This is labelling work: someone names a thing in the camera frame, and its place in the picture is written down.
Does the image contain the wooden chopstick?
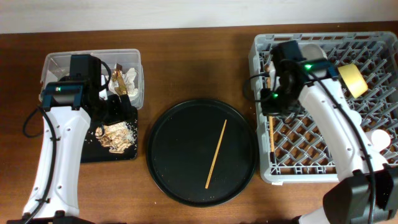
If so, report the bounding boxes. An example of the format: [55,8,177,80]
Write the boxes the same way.
[205,119,228,189]
[266,77,276,153]

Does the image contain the gold foil wrapper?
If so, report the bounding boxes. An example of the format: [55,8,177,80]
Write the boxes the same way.
[111,63,127,95]

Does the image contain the food scraps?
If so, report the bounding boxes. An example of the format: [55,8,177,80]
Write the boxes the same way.
[95,122,137,154]

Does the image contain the white tissue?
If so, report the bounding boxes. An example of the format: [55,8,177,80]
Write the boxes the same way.
[108,68,139,100]

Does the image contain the grey round plate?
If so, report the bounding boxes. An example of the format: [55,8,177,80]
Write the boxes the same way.
[300,44,327,60]

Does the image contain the yellow bowl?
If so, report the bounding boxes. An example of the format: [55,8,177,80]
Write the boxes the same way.
[338,63,368,98]

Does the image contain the pink cup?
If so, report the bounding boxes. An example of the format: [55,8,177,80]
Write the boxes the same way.
[365,129,391,152]

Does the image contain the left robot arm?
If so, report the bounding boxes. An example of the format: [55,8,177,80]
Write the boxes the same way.
[21,81,137,223]

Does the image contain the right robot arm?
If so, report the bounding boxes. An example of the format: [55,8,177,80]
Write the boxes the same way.
[263,57,397,223]

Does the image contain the clear plastic waste bin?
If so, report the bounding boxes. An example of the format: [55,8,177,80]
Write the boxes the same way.
[40,49,144,110]

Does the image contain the grey dishwasher rack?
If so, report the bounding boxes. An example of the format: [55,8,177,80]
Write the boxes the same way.
[248,31,397,184]

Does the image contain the black rectangular tray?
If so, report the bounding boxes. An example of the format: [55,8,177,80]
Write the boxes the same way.
[81,107,138,163]

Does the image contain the round black serving tray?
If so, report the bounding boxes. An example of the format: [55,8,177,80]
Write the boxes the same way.
[147,98,259,207]

